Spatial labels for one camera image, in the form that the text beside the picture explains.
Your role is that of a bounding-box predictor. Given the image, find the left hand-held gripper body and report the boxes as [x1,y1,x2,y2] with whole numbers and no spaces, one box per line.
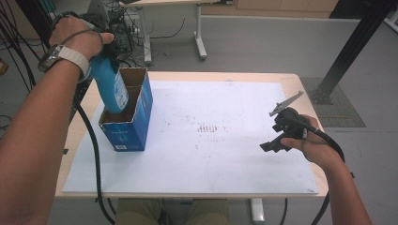
[102,40,124,72]

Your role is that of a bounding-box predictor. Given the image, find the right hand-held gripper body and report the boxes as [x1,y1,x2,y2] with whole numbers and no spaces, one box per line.
[268,91,310,141]

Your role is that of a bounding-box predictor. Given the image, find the blue bottle with white cap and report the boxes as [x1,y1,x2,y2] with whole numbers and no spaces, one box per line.
[89,52,130,114]

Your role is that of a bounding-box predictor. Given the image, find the blue cardboard box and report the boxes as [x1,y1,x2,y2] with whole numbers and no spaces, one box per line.
[98,67,154,153]

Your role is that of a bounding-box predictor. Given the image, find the person's right hand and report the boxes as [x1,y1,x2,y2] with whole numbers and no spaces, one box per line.
[280,113,345,173]

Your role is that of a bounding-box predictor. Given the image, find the person's left hand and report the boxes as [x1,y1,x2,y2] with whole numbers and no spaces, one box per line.
[48,15,115,61]

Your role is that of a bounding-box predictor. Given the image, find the wristwatch with white band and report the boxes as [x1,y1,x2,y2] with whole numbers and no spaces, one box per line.
[37,44,92,83]

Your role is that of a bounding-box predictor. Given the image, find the dark gridded floor mat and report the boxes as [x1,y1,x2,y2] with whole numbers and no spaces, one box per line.
[299,76,366,128]

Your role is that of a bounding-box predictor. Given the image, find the white table leg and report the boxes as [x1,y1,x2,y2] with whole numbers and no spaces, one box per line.
[250,198,266,225]

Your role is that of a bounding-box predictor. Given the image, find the white table sheet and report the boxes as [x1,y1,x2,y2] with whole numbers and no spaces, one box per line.
[62,80,319,195]

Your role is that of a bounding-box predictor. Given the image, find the white-legged desk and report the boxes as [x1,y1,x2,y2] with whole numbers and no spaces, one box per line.
[120,0,233,65]

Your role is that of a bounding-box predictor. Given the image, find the black metal stand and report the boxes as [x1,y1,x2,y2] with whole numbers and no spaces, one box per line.
[309,0,398,106]

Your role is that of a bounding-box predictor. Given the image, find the person's olive pants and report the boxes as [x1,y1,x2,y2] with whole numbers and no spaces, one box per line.
[115,198,230,225]

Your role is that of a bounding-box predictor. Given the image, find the dark electronic equipment with wires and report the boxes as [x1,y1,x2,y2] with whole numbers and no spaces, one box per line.
[104,0,140,64]

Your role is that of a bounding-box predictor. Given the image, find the right hand-held gripper black cable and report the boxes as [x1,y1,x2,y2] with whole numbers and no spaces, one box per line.
[299,123,346,225]

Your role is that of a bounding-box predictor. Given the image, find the hand-held gripper black cable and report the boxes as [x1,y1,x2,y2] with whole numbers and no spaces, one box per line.
[299,123,346,225]
[73,101,116,225]

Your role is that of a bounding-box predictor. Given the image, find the bundle of black floor cables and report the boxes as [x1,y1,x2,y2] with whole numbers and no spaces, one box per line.
[0,0,40,132]

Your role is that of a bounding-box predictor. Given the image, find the left hand-held gripper black cable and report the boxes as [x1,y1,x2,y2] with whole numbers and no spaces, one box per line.
[73,101,116,225]

